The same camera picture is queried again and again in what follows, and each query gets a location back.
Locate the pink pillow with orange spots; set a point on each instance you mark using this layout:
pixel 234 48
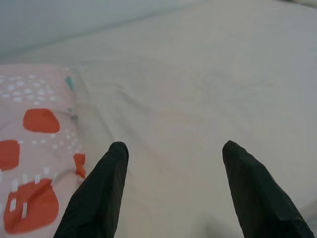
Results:
pixel 37 148

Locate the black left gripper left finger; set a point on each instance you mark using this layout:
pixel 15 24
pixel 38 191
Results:
pixel 96 198

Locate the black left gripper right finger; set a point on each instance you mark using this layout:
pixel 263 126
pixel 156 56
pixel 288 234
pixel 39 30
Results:
pixel 260 203

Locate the cream bed mattress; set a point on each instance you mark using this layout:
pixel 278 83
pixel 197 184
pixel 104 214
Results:
pixel 185 99

